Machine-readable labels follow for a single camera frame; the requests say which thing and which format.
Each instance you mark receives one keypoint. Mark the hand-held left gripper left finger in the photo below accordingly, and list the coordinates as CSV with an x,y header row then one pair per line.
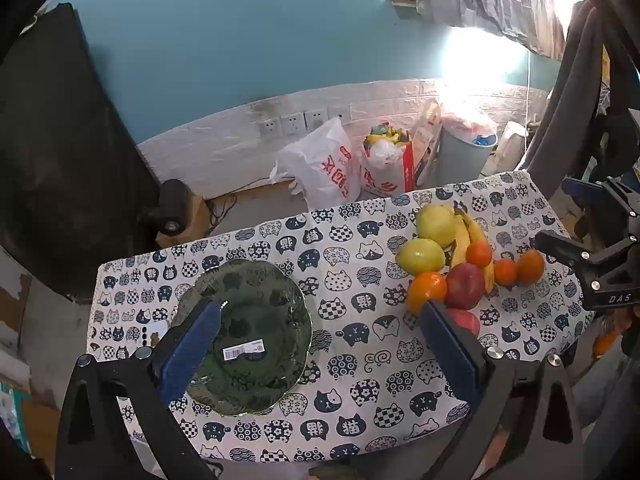
x,y
192,350

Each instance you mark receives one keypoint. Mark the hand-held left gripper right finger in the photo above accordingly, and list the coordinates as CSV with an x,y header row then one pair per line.
x,y
450,350

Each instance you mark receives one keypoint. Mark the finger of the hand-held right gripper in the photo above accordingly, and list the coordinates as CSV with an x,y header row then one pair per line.
x,y
582,187
565,246

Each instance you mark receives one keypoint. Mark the red apple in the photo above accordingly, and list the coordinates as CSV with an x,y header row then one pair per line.
x,y
465,285
465,321

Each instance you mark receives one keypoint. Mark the orange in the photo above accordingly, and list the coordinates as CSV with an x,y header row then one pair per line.
x,y
426,290
505,271
479,254
531,266

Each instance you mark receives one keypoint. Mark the green glass plate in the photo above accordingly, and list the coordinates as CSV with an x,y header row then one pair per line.
x,y
260,310

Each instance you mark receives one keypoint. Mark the long yellow banana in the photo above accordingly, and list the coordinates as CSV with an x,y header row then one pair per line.
x,y
475,232

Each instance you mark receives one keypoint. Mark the small yellow-green pear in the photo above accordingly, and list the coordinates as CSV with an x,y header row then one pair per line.
x,y
420,256

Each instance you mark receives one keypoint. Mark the short yellow banana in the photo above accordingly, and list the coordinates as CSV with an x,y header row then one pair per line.
x,y
461,242

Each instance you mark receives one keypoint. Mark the large green pear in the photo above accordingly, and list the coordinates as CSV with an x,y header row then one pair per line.
x,y
435,222

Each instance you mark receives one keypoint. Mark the grey hanging clothing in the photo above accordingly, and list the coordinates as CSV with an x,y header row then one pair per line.
x,y
565,110

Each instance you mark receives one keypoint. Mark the grey trash bin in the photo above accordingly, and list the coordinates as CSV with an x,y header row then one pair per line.
x,y
460,155

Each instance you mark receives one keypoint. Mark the cat print tablecloth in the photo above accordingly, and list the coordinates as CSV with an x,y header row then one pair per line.
x,y
350,270

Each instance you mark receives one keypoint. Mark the cardboard box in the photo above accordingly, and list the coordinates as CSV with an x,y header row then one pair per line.
x,y
195,220

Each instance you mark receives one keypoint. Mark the black cylindrical device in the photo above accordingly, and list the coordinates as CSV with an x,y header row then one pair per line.
x,y
170,205

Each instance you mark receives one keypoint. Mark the teal printed carton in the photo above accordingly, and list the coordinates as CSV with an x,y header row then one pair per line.
x,y
15,415

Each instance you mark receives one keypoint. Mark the red and white shopping bag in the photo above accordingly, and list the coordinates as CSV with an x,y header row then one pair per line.
x,y
387,170

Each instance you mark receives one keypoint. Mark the white plastic bag red print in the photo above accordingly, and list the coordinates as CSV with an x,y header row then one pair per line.
x,y
320,165

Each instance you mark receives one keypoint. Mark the black panel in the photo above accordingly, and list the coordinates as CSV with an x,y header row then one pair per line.
x,y
60,160

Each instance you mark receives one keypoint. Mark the white wall socket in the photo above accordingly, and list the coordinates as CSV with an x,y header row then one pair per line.
x,y
339,113
269,127
292,124
315,120

